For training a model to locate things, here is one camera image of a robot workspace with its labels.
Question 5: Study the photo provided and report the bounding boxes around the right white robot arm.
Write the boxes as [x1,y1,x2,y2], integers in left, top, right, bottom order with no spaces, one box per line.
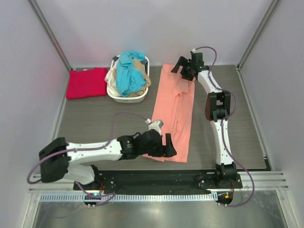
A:
[171,49,238,188]

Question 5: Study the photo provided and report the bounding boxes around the folded red t-shirt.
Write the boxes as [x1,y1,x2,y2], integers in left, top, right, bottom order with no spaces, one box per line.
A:
[66,67,108,100]

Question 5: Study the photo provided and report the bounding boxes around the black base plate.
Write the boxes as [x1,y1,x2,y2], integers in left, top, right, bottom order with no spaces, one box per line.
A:
[82,170,243,191]

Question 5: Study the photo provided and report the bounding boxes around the white slotted cable duct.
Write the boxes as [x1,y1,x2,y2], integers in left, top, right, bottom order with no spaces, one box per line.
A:
[39,192,218,202]

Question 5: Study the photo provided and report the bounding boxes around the white perforated laundry basket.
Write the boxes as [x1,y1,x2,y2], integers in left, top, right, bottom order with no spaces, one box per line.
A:
[106,55,149,104]

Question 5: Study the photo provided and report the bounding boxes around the left aluminium corner post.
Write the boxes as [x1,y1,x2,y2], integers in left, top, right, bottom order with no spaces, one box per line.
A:
[28,0,72,71]

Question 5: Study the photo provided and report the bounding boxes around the white t-shirt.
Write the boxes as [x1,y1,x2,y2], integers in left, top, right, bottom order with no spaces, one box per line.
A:
[105,60,121,97]

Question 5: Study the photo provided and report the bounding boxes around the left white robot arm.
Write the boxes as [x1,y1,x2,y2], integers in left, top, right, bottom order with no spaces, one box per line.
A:
[39,130,177,190]

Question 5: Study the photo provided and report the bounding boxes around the aluminium frame rail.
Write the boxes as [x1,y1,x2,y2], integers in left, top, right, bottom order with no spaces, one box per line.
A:
[28,171,289,193]

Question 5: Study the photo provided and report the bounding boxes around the turquoise blue t-shirt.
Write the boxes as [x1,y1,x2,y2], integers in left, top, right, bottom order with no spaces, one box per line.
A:
[116,51,146,97]

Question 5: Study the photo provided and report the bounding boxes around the right aluminium corner post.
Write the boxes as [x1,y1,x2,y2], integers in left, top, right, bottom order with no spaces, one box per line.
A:
[237,0,281,71]

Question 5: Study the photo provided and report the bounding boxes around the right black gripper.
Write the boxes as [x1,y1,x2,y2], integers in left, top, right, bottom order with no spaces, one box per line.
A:
[170,56,193,81]

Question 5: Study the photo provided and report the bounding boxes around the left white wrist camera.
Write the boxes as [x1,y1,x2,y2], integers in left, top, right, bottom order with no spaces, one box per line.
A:
[145,119,163,135]

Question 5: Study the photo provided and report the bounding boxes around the aluminium corner post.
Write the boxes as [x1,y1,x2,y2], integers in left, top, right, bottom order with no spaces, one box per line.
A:
[28,0,72,71]
[237,0,281,71]

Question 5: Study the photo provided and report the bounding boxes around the salmon pink t-shirt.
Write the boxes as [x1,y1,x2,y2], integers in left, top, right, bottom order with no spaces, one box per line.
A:
[143,64,195,163]

